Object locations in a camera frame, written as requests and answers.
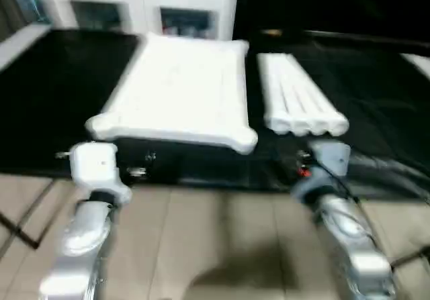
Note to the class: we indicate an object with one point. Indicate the white edge strip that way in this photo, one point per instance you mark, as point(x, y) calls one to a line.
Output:
point(23, 45)
point(418, 65)

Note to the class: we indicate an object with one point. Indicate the black work mat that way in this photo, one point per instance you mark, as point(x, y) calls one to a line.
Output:
point(54, 112)

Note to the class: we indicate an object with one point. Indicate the white plastic table top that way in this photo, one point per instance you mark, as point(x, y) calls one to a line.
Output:
point(181, 92)

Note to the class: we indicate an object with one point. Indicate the white plastic table leg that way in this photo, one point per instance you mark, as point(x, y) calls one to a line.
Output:
point(317, 98)
point(301, 98)
point(272, 92)
point(285, 95)

